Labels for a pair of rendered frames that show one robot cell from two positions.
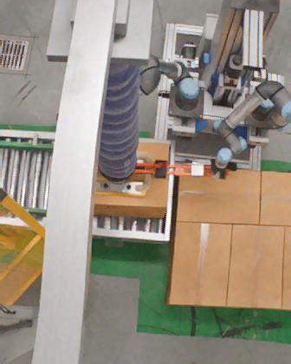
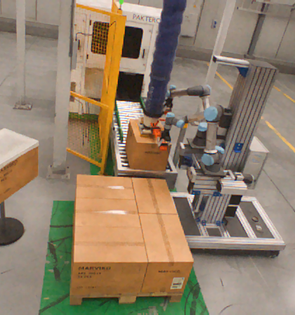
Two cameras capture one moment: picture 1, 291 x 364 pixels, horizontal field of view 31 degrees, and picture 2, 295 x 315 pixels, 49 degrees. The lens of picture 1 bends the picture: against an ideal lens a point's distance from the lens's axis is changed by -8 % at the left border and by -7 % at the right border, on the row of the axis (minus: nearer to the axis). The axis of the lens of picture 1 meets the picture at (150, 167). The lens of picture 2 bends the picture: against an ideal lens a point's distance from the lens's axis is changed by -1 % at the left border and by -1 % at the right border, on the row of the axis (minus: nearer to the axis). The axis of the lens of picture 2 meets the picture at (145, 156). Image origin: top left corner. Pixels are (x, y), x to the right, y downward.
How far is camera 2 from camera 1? 359 cm
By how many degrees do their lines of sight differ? 58
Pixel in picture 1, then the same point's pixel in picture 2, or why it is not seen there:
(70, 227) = not seen: outside the picture
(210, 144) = (185, 216)
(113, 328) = (55, 190)
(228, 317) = (63, 245)
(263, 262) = (110, 215)
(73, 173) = not seen: outside the picture
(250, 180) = (168, 208)
